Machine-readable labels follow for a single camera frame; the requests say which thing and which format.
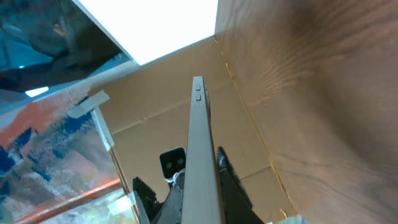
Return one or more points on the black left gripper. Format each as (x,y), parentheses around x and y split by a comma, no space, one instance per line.
(237,205)

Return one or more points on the brown cardboard panel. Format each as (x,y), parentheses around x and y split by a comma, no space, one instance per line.
(185,147)

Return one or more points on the colourful abstract painting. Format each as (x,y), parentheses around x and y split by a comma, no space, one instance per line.
(55,154)

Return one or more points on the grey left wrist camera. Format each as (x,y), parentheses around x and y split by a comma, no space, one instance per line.
(172,161)

